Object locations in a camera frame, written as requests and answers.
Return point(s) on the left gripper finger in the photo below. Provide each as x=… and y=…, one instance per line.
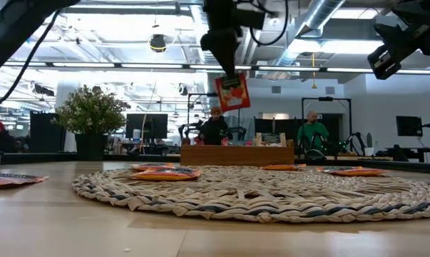
x=225, y=43

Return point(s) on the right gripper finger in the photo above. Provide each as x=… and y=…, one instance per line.
x=384, y=62

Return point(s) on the beige tea packet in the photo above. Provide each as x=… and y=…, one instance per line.
x=270, y=139

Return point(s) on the orange tea packet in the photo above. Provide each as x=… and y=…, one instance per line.
x=350, y=171
x=154, y=166
x=11, y=179
x=284, y=167
x=164, y=174

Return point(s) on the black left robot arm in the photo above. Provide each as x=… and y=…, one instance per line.
x=8, y=28

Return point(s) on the black hanging dome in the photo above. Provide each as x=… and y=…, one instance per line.
x=157, y=43

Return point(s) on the black computer monitor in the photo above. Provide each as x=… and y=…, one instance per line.
x=409, y=125
x=147, y=126

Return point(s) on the yellow hanging pendant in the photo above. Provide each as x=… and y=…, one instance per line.
x=313, y=86

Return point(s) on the green cactus white pot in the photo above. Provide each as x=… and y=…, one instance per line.
x=369, y=152

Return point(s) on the black desk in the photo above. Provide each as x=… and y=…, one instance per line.
x=414, y=150

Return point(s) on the wooden three-compartment tray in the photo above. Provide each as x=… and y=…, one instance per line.
x=236, y=156

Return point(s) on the black arched clamp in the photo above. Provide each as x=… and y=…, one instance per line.
x=314, y=155

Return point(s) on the green potted plant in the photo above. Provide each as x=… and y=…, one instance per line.
x=90, y=114

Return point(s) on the round woven placemat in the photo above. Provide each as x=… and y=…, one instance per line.
x=271, y=196

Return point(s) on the black upright panel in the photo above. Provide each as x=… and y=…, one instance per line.
x=47, y=132

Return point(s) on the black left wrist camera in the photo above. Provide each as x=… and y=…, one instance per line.
x=252, y=16

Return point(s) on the black gantry frame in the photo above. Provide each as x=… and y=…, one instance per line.
x=200, y=94
x=325, y=99

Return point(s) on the silver ventilation duct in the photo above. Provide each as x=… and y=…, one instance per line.
x=321, y=10

